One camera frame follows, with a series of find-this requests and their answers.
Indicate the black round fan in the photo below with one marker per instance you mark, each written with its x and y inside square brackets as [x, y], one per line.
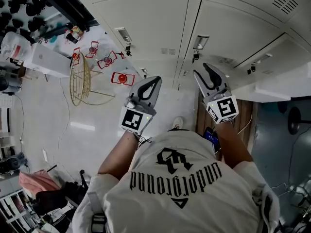
[3, 83]

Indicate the yellow red can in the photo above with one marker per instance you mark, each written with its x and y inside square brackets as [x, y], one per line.
[78, 30]

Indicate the white shelf unit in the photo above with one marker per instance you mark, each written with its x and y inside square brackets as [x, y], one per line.
[12, 210]

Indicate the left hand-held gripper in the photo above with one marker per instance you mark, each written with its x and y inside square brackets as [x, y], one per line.
[132, 120]

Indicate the black office chair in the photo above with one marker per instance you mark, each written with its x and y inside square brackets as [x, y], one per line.
[53, 200]

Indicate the person's white printed t-shirt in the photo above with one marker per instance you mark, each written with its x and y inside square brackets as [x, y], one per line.
[179, 203]

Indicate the black phone with blue screen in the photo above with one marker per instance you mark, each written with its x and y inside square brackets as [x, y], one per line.
[211, 138]

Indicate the person's left forearm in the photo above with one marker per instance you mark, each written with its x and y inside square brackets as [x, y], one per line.
[116, 156]

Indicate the clear plastic jug red label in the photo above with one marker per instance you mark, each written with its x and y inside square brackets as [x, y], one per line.
[14, 47]

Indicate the person's right forearm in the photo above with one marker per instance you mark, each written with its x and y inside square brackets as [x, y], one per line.
[233, 149]

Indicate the white metal locker cabinet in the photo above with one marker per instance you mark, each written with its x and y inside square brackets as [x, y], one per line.
[145, 21]

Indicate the black pedestal fan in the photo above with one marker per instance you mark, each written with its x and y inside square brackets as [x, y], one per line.
[294, 120]

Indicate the black metal window frame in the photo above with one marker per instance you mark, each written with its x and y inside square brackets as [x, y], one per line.
[73, 6]

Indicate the small wooden stool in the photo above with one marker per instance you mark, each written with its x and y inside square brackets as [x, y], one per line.
[22, 72]

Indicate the wooden slat platform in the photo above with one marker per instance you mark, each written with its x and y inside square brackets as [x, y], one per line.
[243, 110]

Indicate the person's left white shoe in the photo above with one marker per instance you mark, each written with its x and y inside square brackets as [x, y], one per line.
[177, 122]

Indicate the white power strip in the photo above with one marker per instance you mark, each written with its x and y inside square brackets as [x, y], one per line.
[45, 155]

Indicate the person's black shorts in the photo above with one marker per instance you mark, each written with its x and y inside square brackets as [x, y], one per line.
[179, 130]

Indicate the large white block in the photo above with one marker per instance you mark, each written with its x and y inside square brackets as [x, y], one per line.
[279, 88]

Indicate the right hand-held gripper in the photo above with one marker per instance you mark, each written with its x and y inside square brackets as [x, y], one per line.
[226, 108]

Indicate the dark bottle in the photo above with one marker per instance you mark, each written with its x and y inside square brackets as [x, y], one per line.
[72, 38]

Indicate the white ribbed heater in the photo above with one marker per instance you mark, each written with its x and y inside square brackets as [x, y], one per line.
[6, 101]

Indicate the white flat box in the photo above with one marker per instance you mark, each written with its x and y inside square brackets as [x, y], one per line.
[46, 59]

